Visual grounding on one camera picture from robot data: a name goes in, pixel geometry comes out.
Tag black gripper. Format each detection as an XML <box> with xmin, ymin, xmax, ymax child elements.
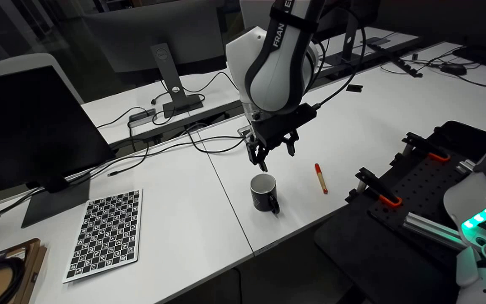
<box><xmin>246</xmin><ymin>101</ymin><xmax>318</xmax><ymax>173</ymax></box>

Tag dark grey mug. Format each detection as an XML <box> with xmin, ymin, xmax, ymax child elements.
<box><xmin>247</xmin><ymin>172</ymin><xmax>281</xmax><ymax>215</ymax></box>

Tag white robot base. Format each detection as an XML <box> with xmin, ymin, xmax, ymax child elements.
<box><xmin>441</xmin><ymin>124</ymin><xmax>486</xmax><ymax>304</ymax></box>

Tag red and tan marker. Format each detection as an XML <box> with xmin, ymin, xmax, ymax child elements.
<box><xmin>311</xmin><ymin>161</ymin><xmax>330</xmax><ymax>195</ymax></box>

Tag grey docking hub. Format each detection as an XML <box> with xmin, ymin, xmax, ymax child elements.
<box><xmin>126</xmin><ymin>106</ymin><xmax>158</xmax><ymax>126</ymax></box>

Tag black robot cart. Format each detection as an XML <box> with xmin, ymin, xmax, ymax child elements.
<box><xmin>311</xmin><ymin>119</ymin><xmax>486</xmax><ymax>304</ymax></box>

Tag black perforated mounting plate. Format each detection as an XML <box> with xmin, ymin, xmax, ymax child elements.
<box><xmin>365</xmin><ymin>150</ymin><xmax>477</xmax><ymax>241</ymax></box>

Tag grey monitor with grey stand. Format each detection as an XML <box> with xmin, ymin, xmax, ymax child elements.
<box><xmin>80</xmin><ymin>0</ymin><xmax>225</xmax><ymax>119</ymax></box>

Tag checkerboard calibration board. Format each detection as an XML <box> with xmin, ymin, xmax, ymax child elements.
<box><xmin>62</xmin><ymin>187</ymin><xmax>144</xmax><ymax>283</ymax></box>

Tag black power adapter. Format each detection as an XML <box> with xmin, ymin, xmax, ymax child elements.
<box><xmin>436</xmin><ymin>60</ymin><xmax>468</xmax><ymax>75</ymax></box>

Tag black monitor with flat base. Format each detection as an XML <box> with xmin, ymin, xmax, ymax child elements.
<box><xmin>0</xmin><ymin>65</ymin><xmax>114</xmax><ymax>229</ymax></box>

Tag brown wooden tray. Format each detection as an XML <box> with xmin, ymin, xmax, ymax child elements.
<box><xmin>0</xmin><ymin>236</ymin><xmax>48</xmax><ymax>304</ymax></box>

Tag black cable from socket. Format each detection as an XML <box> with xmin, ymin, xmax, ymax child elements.
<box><xmin>185</xmin><ymin>124</ymin><xmax>246</xmax><ymax>156</ymax></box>

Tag long wavy black monitor cable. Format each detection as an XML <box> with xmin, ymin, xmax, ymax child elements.
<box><xmin>180</xmin><ymin>67</ymin><xmax>239</xmax><ymax>97</ymax></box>

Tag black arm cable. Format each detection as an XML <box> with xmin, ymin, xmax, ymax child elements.
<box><xmin>308</xmin><ymin>0</ymin><xmax>367</xmax><ymax>111</ymax></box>

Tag black clamp with orange handle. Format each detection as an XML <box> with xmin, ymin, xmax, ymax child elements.
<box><xmin>401</xmin><ymin>131</ymin><xmax>452</xmax><ymax>165</ymax></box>
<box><xmin>355</xmin><ymin>165</ymin><xmax>404</xmax><ymax>209</ymax></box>

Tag black cable clip strip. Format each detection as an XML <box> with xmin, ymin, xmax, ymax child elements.
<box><xmin>392</xmin><ymin>53</ymin><xmax>425</xmax><ymax>79</ymax></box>

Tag aluminium profile rail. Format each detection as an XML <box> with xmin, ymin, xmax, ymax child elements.
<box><xmin>401</xmin><ymin>210</ymin><xmax>467</xmax><ymax>251</ymax></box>

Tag thin adapter cable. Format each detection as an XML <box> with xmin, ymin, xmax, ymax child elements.
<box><xmin>379</xmin><ymin>48</ymin><xmax>486</xmax><ymax>90</ymax></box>

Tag black coiled strap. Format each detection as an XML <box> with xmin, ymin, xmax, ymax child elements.
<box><xmin>0</xmin><ymin>254</ymin><xmax>28</xmax><ymax>304</ymax></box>

